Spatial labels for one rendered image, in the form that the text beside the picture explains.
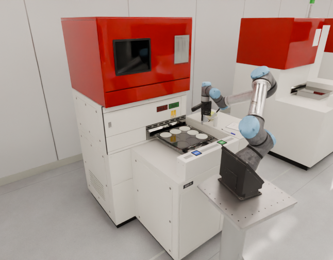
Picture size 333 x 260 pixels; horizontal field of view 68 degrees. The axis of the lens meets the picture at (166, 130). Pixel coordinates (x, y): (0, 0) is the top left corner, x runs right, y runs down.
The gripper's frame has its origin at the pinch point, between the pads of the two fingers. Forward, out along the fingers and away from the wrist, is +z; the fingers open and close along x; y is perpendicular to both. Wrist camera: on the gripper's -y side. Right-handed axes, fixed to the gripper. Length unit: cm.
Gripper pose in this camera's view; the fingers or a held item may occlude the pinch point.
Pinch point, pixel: (201, 123)
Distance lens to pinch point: 211.0
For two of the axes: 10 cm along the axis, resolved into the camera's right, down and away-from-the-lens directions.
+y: 9.9, 0.5, -1.2
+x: 1.3, -4.1, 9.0
